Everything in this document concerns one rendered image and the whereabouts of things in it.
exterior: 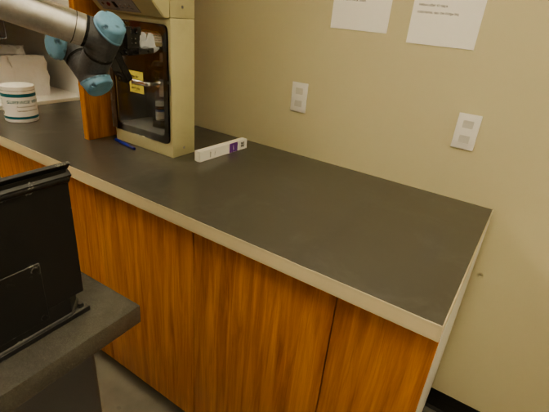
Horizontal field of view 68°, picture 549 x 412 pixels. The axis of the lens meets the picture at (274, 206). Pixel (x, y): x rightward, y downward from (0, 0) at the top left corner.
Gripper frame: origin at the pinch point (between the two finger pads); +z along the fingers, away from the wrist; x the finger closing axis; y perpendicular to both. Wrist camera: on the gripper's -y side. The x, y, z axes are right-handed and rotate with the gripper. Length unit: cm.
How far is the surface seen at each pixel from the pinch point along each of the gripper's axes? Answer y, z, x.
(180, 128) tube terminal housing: -26.5, 6.5, -4.5
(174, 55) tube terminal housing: -1.4, 3.9, -4.5
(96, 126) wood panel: -32.0, -2.6, 32.5
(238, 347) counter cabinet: -76, -25, -58
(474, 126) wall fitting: -13, 45, -95
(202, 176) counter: -37.0, -3.0, -23.7
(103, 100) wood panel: -22.6, 1.4, 32.5
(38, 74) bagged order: -28, 26, 124
